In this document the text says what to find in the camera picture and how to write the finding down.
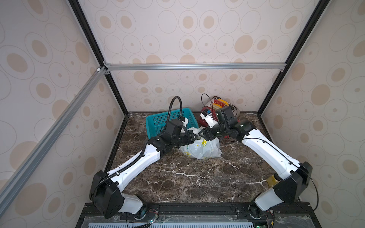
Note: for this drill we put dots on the teal plastic basket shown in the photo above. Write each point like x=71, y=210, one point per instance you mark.
x=154, y=123

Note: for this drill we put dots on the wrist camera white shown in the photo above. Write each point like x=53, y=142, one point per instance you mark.
x=184, y=121
x=207, y=116

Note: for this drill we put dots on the left aluminium frame bar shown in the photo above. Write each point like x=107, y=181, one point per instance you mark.
x=27, y=168

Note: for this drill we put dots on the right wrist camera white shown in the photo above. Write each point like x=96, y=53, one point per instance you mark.
x=207, y=116

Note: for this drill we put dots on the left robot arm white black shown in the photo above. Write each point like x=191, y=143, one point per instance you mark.
x=106, y=191

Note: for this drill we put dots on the white plastic bag lemon print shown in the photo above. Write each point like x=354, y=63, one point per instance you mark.
x=202, y=149

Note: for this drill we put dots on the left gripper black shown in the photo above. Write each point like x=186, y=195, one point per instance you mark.
x=189, y=139

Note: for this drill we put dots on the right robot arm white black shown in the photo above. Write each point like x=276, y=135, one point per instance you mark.
x=293, y=176

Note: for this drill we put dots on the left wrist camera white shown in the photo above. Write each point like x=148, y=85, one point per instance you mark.
x=184, y=121

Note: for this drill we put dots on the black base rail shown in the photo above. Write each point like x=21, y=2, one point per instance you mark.
x=204, y=215

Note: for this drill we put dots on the yellow jar black lid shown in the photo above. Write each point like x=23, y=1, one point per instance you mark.
x=273, y=180

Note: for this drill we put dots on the red toaster with toast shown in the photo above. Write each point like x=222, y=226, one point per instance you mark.
x=217, y=103

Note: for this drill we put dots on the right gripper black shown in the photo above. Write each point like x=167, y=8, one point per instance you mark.
x=208, y=132

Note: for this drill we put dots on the horizontal aluminium frame bar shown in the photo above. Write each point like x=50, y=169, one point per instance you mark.
x=196, y=66

